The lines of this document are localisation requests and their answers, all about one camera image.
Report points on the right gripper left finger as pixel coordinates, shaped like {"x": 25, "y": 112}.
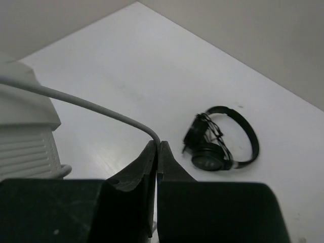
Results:
{"x": 118, "y": 209}

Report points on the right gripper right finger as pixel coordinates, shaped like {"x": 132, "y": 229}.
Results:
{"x": 193, "y": 211}

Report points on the white grey headphones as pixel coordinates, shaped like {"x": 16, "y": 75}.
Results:
{"x": 28, "y": 119}

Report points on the black headphones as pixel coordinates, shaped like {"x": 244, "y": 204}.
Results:
{"x": 204, "y": 141}

